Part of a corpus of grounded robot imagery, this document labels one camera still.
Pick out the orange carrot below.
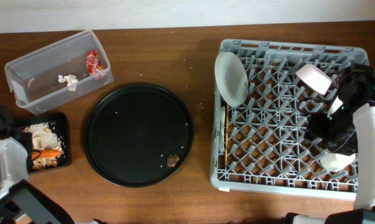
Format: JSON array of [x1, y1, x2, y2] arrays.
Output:
[[31, 149, 63, 160]]

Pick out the white cup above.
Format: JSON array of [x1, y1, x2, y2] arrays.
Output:
[[320, 153, 356, 172]]

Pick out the pink bowl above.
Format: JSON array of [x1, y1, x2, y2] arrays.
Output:
[[295, 64, 332, 95]]

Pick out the white tissue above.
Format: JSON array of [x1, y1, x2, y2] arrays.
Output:
[[58, 74, 78, 91]]

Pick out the wooden chopstick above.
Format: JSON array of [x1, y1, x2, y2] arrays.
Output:
[[225, 104, 229, 169]]

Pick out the white plastic fork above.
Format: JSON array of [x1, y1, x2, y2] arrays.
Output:
[[218, 106, 226, 154]]

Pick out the grey plate with rice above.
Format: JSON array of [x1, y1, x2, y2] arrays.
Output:
[[215, 52, 248, 107]]

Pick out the red snack wrapper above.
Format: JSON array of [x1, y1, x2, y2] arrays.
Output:
[[85, 49, 104, 76]]

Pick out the brown food scrap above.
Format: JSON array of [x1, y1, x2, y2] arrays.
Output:
[[167, 154, 180, 168]]

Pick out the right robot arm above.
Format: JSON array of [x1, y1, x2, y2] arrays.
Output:
[[284, 104, 375, 224]]

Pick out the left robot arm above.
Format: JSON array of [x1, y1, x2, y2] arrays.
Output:
[[0, 123, 75, 223]]

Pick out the grey dishwasher rack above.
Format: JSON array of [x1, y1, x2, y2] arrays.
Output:
[[210, 39, 369, 200]]

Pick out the clear plastic waste bin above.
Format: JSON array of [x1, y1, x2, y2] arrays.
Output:
[[4, 30, 114, 115]]

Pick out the pile of rice and shells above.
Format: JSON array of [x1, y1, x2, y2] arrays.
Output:
[[22, 123, 65, 171]]

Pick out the black rectangular tray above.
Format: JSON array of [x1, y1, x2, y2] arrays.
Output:
[[16, 113, 71, 174]]

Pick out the round black serving tray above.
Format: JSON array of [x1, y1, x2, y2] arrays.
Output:
[[83, 84, 194, 188]]

